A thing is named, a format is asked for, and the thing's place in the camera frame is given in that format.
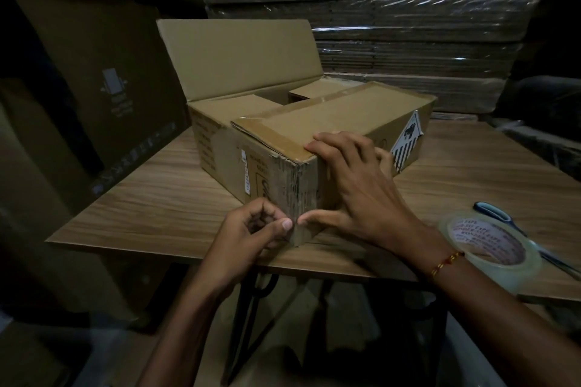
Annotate person's right hand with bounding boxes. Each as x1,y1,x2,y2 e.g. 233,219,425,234
297,130,455,277

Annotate person's left forearm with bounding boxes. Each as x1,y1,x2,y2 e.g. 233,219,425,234
136,275,255,387

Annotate small taped cardboard box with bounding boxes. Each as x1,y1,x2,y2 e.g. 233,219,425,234
231,81,438,248

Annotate large open cardboard box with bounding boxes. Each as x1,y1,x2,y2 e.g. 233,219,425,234
156,19,369,203

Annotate clear packing tape roll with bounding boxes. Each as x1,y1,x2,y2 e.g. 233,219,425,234
437,212,543,295

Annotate white striped diamond sticker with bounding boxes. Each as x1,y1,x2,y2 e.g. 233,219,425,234
390,110,425,174

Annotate person's left hand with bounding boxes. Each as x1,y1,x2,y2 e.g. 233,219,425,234
199,197,294,300

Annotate tall printed cardboard carton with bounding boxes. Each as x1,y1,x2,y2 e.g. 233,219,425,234
0,0,193,220

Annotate blue handled scissors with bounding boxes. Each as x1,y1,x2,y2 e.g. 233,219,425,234
473,201,581,281

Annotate person's right forearm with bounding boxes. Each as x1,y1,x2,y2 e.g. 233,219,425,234
420,248,581,387

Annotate stack of wrapped flat cardboard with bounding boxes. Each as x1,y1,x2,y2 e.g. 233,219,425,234
198,0,568,123

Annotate black metal table frame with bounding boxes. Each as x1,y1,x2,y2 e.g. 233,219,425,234
225,270,451,387

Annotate red and yellow thread bracelet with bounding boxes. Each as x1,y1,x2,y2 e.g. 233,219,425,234
429,251,465,278

